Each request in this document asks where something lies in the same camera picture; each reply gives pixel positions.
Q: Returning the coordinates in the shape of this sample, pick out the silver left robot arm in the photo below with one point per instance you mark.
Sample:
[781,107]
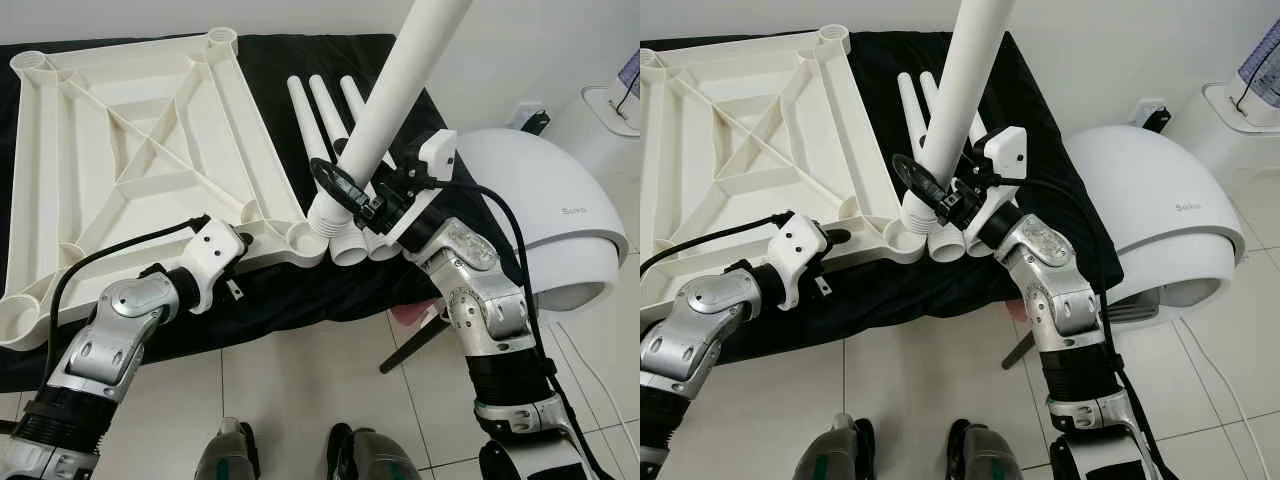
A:
[110,330]
[700,330]

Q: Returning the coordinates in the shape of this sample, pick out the grey left robot foot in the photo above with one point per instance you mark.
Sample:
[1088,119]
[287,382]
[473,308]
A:
[225,455]
[830,455]

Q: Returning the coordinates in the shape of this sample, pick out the black padded bed cover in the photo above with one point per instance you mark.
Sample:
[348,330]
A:
[880,290]
[280,290]

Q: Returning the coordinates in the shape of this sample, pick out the wall socket black plug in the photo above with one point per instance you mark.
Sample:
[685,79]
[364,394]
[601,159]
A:
[1155,112]
[530,118]

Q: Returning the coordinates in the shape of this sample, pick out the grey robot foot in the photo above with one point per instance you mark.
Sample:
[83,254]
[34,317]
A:
[985,455]
[225,455]
[830,455]
[370,458]

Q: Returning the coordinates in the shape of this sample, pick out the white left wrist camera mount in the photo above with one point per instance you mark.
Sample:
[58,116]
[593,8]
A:
[800,250]
[215,255]

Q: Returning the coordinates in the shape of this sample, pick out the white plastic table top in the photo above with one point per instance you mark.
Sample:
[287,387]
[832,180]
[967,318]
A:
[720,130]
[100,120]

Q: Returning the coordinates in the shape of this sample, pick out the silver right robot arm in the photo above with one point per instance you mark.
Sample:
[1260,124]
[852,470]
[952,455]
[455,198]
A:
[480,290]
[1060,290]

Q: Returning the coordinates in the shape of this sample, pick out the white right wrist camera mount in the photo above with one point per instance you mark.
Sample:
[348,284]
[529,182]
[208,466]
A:
[1005,155]
[437,155]

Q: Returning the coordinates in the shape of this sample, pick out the white plastic table leg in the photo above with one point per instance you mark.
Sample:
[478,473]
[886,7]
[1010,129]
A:
[908,100]
[328,105]
[400,90]
[305,115]
[976,122]
[927,80]
[352,92]
[965,90]

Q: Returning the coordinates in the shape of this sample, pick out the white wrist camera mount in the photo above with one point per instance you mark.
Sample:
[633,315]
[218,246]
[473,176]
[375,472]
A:
[1005,155]
[800,250]
[215,255]
[437,155]

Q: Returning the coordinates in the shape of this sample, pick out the grey right robot foot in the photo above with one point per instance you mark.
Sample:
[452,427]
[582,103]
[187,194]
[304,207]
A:
[370,458]
[985,455]

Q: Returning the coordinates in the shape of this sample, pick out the white dome appliance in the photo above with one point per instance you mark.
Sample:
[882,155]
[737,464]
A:
[1150,180]
[540,180]

